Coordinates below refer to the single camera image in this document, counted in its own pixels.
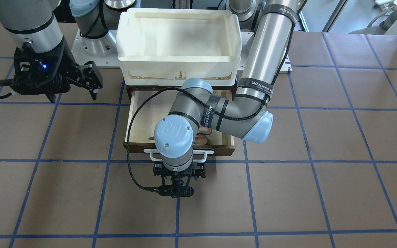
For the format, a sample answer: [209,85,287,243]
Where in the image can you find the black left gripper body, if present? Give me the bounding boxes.
[153,159,205,179]

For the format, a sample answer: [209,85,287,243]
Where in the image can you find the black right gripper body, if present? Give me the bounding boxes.
[59,45,103,91]

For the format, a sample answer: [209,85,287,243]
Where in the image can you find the grey orange handled scissors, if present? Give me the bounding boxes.
[149,127,213,146]

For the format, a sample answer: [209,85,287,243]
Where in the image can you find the wooden drawer with white handle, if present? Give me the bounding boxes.
[130,91,236,160]

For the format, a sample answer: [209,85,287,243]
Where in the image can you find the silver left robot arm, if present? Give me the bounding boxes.
[153,0,306,186]

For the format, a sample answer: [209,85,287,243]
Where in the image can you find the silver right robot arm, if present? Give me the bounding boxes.
[0,0,141,103]

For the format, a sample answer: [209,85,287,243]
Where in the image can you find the dark brown drawer cabinet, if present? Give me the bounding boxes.
[125,77,238,100]

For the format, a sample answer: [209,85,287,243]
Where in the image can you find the white plastic tray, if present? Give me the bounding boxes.
[116,8,242,86]

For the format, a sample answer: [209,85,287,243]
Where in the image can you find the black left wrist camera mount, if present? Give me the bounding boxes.
[156,175,194,198]

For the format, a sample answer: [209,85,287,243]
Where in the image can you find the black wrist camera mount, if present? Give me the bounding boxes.
[11,38,71,95]
[156,175,194,198]

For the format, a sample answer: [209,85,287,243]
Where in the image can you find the grey metal base plate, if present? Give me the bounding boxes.
[71,30,120,69]

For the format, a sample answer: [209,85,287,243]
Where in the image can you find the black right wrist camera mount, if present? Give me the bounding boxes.
[11,38,71,95]

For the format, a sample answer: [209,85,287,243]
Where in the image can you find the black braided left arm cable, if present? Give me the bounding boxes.
[126,21,295,191]

